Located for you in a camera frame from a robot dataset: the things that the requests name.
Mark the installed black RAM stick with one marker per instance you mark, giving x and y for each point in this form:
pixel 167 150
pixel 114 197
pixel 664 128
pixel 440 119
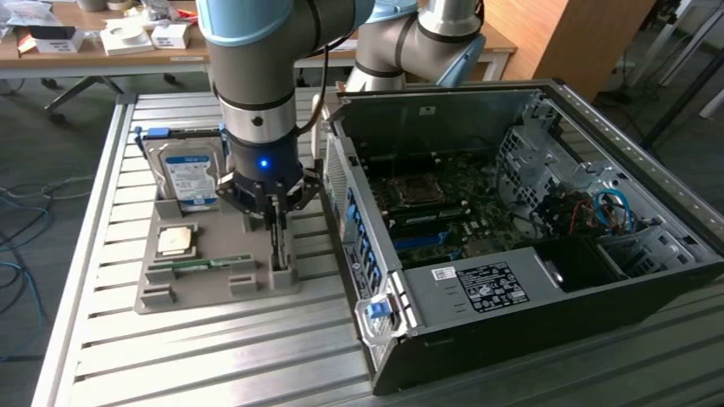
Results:
pixel 430 215

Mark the white box with tape roll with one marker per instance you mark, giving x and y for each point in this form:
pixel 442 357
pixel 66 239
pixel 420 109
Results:
pixel 127 40

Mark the white paper stack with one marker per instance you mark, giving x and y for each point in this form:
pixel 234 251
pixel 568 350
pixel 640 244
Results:
pixel 346 46

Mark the square CPU chip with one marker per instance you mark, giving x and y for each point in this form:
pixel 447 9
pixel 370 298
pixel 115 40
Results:
pixel 174 241

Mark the tall wooden cabinet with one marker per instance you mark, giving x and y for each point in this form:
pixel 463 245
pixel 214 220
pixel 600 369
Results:
pixel 611 42

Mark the grey power supply unit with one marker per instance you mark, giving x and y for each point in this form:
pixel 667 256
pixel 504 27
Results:
pixel 487 284

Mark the green motherboard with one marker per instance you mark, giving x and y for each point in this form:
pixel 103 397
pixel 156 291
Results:
pixel 492 220

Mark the green RAM stick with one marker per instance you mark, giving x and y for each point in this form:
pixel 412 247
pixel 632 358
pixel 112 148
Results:
pixel 198 263

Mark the hard disk with blue rails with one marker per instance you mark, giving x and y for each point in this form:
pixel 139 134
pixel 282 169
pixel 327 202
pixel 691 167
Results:
pixel 187 178

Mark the CPU socket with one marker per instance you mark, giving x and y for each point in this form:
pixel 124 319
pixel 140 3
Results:
pixel 419 191

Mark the metal disk bay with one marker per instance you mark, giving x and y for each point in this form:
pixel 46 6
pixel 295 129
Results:
pixel 644 250

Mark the small white carton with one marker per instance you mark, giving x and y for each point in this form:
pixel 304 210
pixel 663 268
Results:
pixel 170 38

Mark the grey cup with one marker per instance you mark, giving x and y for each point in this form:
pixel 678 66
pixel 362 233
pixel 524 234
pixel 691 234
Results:
pixel 91 4

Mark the white wall socket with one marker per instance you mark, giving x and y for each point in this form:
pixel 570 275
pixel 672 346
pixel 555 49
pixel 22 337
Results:
pixel 624 64

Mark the open black PC case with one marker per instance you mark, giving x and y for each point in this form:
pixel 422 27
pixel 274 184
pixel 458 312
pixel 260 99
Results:
pixel 566 322

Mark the green graphics card black fan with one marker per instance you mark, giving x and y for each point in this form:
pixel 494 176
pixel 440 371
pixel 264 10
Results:
pixel 278 250

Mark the perforated metal drive cage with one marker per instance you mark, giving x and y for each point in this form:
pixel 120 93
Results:
pixel 532 161

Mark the blue case latch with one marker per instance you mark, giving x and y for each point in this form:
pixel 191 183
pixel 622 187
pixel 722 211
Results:
pixel 378 308

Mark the dark metal post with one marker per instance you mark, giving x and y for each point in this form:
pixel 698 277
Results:
pixel 687 85

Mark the grey plastic parts rack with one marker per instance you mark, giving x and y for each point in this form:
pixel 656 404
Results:
pixel 226 241

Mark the white box black lid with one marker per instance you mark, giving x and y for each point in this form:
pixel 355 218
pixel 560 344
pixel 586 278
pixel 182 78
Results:
pixel 56 40

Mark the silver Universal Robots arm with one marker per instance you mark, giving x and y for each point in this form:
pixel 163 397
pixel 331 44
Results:
pixel 255 63

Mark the clear plastic bags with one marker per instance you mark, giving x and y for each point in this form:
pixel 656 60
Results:
pixel 28 12

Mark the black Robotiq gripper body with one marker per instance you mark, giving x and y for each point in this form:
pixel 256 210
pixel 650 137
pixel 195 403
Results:
pixel 266 165

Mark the blue expansion slot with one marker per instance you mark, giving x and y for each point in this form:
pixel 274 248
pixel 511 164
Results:
pixel 422 241

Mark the beige tape roll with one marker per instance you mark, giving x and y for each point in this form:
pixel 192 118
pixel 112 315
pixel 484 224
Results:
pixel 120 4

